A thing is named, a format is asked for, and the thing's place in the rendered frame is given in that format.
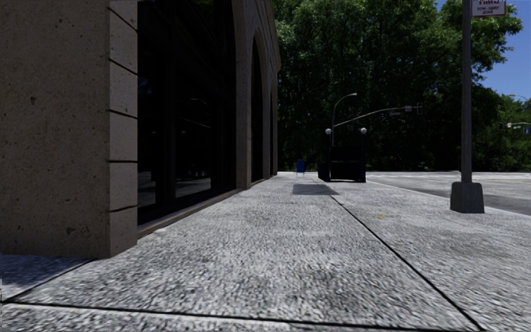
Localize sign on a post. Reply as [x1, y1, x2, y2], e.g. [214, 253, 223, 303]
[449, 0, 507, 214]

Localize trees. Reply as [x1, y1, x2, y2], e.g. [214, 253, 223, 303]
[271, 0, 531, 173]

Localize pale stone building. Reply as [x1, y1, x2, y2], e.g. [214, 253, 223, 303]
[0, 0, 281, 260]

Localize traffic light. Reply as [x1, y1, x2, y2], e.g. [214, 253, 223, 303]
[499, 121, 531, 136]
[330, 92, 425, 147]

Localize dark stairway railing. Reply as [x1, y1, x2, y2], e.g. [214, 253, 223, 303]
[317, 127, 369, 183]

